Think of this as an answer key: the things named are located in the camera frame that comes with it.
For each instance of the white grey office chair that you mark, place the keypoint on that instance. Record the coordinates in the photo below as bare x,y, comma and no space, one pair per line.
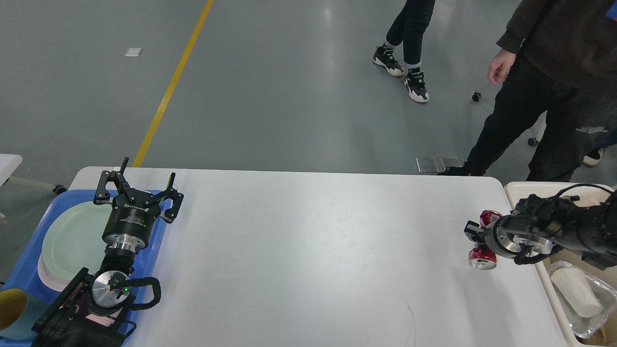
540,127

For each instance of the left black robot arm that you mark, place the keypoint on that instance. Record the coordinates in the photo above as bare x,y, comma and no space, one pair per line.
92,310

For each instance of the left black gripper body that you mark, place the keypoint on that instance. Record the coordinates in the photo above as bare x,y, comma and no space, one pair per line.
131,222

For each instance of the person in dark sneakers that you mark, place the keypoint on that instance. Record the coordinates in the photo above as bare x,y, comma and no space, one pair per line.
400,53

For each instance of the standing person in black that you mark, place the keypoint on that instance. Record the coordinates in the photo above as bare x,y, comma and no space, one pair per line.
565,65

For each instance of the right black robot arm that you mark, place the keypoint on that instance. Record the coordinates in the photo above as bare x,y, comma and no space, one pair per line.
540,227

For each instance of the standing person's right hand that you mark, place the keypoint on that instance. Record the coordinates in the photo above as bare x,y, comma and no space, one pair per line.
499,66

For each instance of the floor outlet plate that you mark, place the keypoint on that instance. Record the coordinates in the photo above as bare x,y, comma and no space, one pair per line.
427,165
447,162

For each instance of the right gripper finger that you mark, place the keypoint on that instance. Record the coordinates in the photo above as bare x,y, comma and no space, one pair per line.
475,232

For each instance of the green plate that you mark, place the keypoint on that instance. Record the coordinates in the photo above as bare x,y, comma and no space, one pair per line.
74,240

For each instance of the pink plate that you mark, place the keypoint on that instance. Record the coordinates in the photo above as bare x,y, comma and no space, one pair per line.
51,280

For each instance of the white paper scrap on floor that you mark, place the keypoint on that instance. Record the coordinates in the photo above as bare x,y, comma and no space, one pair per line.
133,52

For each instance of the left floor outlet plate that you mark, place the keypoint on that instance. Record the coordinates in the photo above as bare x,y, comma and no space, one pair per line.
427,165

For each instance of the right floor outlet plate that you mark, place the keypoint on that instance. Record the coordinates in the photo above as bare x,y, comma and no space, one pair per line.
447,162

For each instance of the grey chair at left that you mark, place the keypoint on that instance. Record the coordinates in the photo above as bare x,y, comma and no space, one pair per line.
56,189

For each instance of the dark green mug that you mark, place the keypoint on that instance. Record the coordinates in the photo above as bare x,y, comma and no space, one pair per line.
19,311

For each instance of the white paper cup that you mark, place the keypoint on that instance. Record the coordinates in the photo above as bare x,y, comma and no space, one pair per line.
574,287

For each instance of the aluminium foil tray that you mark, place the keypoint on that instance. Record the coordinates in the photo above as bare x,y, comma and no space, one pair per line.
583,328

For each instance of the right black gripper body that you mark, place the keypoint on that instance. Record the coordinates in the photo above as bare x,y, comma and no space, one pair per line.
498,240

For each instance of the brown paper bag in bin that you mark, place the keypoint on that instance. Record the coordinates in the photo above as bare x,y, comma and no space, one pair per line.
602,337

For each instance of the red foil wrapper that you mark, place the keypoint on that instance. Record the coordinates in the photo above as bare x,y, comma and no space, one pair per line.
481,257

